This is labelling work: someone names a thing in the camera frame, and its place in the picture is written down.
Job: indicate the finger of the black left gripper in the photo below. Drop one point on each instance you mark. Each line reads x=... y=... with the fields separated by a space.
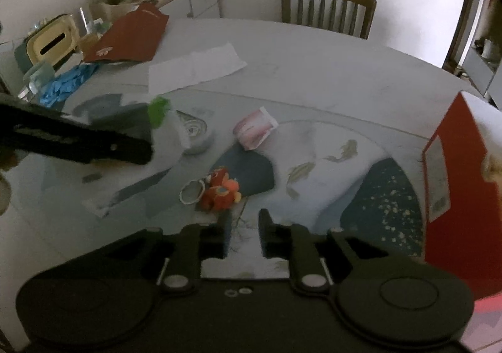
x=34 y=116
x=84 y=145

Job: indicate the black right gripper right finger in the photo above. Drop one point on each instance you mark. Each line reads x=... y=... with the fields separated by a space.
x=294 y=244

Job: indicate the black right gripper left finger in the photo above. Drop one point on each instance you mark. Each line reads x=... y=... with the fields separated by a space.
x=196 y=243

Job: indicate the white plastic bag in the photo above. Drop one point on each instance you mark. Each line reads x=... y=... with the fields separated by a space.
x=156 y=142

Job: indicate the orange red plush keychain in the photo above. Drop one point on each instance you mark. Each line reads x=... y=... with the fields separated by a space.
x=216 y=192

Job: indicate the pink tissue packet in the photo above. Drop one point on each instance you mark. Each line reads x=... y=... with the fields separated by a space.
x=254 y=129

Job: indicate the red cardboard shoe box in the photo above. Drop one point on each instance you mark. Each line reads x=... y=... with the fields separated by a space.
x=462 y=210

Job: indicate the yellow plush toy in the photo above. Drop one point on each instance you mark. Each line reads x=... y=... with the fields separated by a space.
x=492 y=170

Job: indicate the blue gloves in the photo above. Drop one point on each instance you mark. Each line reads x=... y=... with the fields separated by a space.
x=63 y=86

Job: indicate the yellow tissue box holder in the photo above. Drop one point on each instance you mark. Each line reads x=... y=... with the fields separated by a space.
x=53 y=43

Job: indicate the white paper sheet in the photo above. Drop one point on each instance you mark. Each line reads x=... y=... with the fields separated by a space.
x=194 y=68

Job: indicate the red paper bag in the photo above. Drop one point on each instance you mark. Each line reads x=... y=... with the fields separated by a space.
x=134 y=37

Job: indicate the white drawer sideboard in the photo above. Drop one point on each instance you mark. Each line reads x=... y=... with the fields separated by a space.
x=196 y=9

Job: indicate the dark wooden slatted chair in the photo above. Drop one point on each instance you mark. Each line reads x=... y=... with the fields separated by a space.
x=350 y=17

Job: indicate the white wall cabinet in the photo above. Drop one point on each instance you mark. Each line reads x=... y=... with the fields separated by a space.
x=485 y=74

